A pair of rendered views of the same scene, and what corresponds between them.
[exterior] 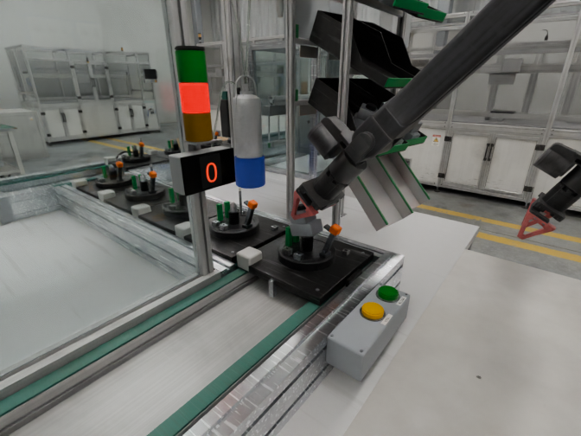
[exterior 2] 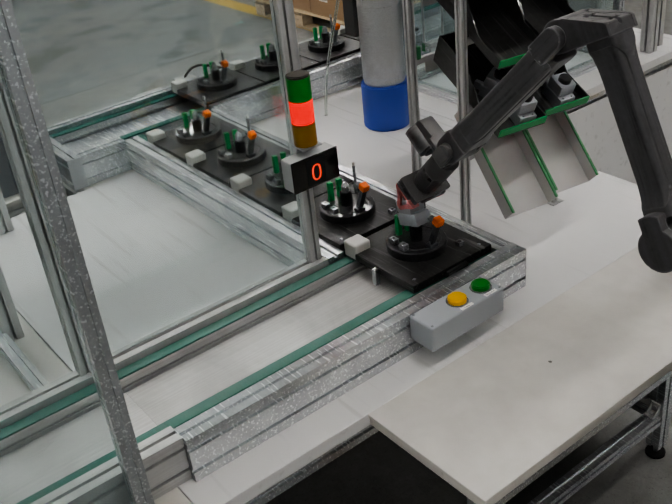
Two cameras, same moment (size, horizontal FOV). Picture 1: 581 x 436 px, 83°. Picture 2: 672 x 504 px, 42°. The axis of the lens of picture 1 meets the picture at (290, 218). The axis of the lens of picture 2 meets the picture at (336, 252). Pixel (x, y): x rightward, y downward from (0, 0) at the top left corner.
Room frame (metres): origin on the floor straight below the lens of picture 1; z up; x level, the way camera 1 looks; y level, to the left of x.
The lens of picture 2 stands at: (-1.03, -0.36, 2.02)
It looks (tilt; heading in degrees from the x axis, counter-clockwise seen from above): 31 degrees down; 16
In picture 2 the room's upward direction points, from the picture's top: 7 degrees counter-clockwise
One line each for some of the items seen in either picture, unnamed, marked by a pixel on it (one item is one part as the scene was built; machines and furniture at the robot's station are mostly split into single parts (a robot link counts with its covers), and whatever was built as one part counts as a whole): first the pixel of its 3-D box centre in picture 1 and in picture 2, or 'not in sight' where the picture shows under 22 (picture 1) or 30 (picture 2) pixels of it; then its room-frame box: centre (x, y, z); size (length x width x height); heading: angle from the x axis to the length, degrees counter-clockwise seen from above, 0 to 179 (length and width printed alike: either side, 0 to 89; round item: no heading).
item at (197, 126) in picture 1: (198, 126); (304, 132); (0.63, 0.17, 1.28); 0.05 x 0.05 x 0.05
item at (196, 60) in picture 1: (191, 67); (298, 87); (0.63, 0.17, 1.38); 0.05 x 0.05 x 0.05
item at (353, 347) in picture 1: (371, 325); (457, 312); (0.50, -0.15, 0.93); 0.21 x 0.07 x 0.06; 141
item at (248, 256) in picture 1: (249, 259); (357, 247); (0.69, 0.10, 0.97); 0.05 x 0.05 x 0.04; 51
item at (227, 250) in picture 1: (233, 214); (345, 195); (0.86, 0.16, 1.01); 0.24 x 0.24 x 0.13; 51
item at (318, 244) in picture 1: (306, 252); (416, 242); (0.70, -0.04, 0.98); 0.14 x 0.14 x 0.02
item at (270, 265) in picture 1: (306, 259); (417, 249); (0.70, -0.04, 0.96); 0.24 x 0.24 x 0.02; 51
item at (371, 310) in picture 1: (372, 311); (457, 300); (0.50, -0.15, 0.96); 0.04 x 0.04 x 0.02
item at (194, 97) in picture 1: (194, 97); (301, 110); (0.63, 0.17, 1.33); 0.05 x 0.05 x 0.05
